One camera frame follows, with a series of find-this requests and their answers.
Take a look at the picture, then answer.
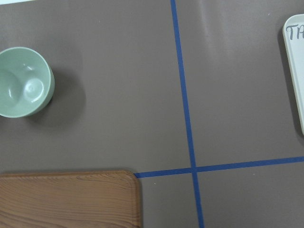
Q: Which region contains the brown wood-grain tray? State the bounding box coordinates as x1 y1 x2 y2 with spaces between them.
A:
0 171 142 228

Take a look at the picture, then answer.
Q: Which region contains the light green bowl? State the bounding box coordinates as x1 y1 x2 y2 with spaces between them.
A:
0 47 55 118

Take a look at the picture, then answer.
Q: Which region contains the cream bear print tray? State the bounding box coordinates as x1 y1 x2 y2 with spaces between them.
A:
283 14 304 131

